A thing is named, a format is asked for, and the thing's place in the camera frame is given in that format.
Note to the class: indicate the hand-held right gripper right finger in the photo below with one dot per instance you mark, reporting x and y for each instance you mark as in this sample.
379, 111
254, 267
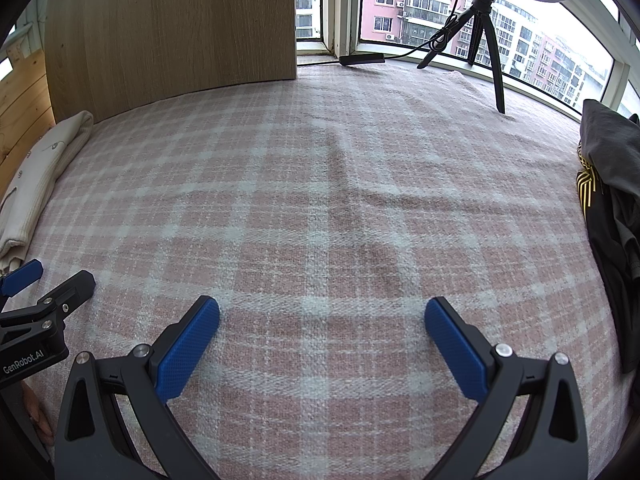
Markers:
457, 355

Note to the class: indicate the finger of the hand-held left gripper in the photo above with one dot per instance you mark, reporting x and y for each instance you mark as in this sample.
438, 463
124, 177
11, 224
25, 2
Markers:
22, 276
70, 290

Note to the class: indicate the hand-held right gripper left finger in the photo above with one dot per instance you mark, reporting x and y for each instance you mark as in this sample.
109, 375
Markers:
187, 350

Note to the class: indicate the person's left hand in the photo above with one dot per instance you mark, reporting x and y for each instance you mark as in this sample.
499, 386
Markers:
37, 410

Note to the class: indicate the cream folded cloth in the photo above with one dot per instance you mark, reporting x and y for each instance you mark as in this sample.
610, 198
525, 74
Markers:
35, 175

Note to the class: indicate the pine wood board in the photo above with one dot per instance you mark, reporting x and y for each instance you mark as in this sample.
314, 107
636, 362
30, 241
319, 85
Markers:
20, 110

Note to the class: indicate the pink plaid bed sheet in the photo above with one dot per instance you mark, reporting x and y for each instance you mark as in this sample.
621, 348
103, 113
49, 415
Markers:
320, 185

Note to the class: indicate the black garment yellow stripes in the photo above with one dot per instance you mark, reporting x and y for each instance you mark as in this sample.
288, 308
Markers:
590, 180

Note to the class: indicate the light wooden cabinet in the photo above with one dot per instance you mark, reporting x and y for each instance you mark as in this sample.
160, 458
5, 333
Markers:
175, 25

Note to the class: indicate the black flat bar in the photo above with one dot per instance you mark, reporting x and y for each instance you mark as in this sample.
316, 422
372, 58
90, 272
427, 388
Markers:
362, 59

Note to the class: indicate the pink apartment building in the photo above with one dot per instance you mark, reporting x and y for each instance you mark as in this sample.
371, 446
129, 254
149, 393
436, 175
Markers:
400, 10

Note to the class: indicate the white window frame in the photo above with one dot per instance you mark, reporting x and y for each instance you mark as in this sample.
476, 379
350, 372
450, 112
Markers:
332, 5

